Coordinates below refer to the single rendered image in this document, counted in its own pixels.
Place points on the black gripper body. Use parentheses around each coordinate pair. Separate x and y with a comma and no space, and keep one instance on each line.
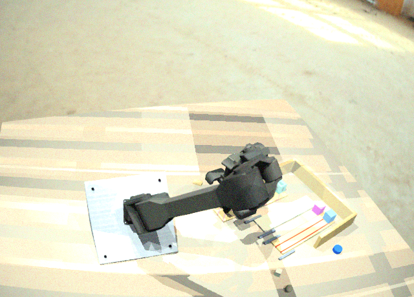
(218,175)

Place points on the blue cylinder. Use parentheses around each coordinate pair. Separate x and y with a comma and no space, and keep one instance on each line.
(337,249)

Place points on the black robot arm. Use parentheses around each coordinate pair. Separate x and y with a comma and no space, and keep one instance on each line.
(242,189)

